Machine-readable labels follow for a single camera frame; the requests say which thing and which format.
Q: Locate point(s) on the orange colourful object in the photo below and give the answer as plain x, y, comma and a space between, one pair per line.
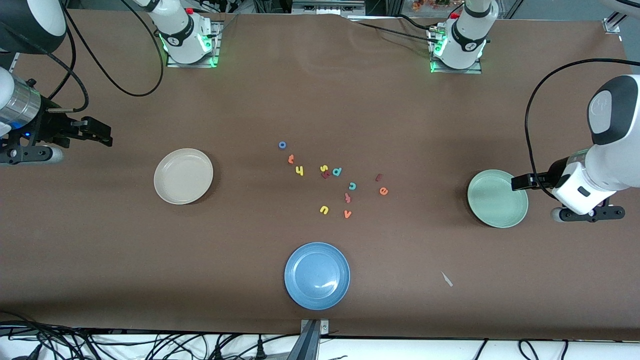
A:
425, 5

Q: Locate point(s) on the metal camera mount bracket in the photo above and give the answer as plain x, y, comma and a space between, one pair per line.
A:
310, 342

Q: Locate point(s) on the aluminium frame profile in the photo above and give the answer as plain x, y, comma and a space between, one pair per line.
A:
611, 25

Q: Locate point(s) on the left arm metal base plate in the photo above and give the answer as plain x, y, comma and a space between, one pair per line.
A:
455, 71

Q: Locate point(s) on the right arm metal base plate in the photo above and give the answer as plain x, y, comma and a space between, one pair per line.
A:
190, 65

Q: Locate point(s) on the black power plug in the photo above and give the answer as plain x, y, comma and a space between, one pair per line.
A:
218, 352
260, 348

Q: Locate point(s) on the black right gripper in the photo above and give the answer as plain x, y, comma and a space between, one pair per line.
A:
51, 125

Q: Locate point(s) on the grey metal box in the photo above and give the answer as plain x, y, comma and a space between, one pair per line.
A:
327, 7

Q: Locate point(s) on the yellow letter u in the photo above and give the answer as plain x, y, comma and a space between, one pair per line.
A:
326, 211

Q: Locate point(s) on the aluminium frame rail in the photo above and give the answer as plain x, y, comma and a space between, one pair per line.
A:
12, 61

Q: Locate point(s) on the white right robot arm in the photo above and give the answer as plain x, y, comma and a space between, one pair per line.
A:
180, 35

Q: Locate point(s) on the beige brown plate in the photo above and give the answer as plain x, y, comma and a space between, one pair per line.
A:
182, 177

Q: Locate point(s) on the green plate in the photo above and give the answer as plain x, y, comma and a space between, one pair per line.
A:
500, 207

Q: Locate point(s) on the blue plate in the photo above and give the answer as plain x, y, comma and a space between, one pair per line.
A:
317, 275

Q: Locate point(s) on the brown table cover sheet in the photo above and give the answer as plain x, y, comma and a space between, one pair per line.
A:
100, 260

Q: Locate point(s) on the white paper scrap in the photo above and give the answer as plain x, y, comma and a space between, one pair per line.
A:
447, 279

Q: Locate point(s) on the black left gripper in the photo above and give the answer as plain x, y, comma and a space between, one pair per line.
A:
542, 179

